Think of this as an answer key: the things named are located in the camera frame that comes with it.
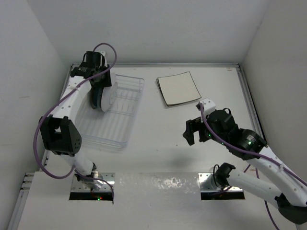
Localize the aluminium table frame rail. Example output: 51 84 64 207
18 64 266 230

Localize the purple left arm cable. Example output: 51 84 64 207
33 43 118 199

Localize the square cream plate black rim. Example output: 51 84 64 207
159 71 201 106

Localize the clear wire dish rack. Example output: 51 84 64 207
75 75 145 149

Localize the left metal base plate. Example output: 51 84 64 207
71 171 115 193

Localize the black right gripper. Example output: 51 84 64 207
182 115 227 146

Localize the blue white floral plate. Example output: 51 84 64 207
93 88 103 109

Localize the metal base plate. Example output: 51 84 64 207
71 171 115 193
198 172 243 193

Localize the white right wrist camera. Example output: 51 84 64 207
196 98 216 116

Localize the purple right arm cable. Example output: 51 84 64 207
200 105 307 230

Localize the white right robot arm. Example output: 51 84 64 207
183 107 307 225

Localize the red teal floral plate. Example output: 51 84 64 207
101 72 118 112

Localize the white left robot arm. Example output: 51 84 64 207
40 51 118 192

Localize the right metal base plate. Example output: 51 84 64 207
198 172 243 193

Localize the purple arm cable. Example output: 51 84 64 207
200 105 307 230
33 43 118 199

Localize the teal blossom plate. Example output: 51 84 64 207
90 86 97 109

